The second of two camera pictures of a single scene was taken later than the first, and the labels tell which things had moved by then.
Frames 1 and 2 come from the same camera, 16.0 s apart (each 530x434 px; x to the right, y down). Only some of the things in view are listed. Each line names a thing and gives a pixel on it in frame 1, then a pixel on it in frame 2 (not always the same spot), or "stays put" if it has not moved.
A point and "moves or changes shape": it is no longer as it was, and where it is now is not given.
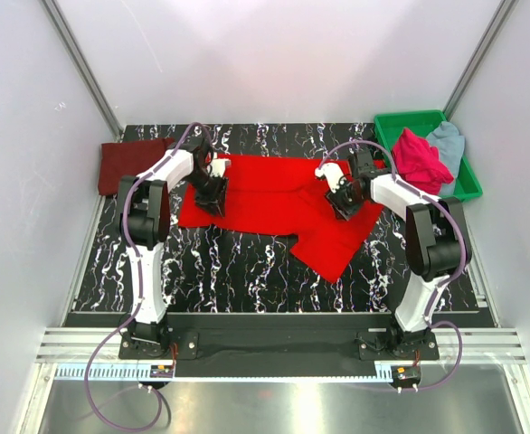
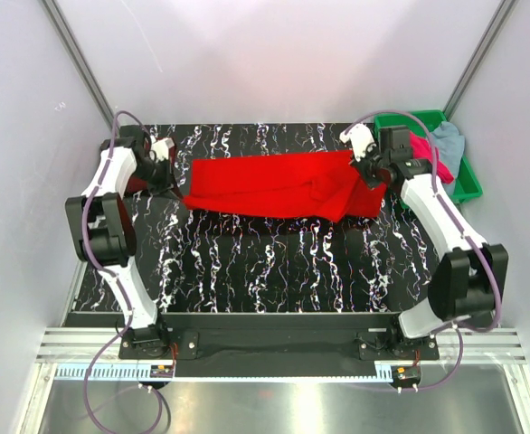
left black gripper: [215, 201] → [166, 181]
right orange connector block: [408, 372] stays put
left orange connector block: [161, 371] stays put
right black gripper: [342, 212] → [359, 165]
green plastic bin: [388, 127] stays put
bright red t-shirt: [275, 195] moves or changes shape
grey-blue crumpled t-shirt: [449, 144] stays put
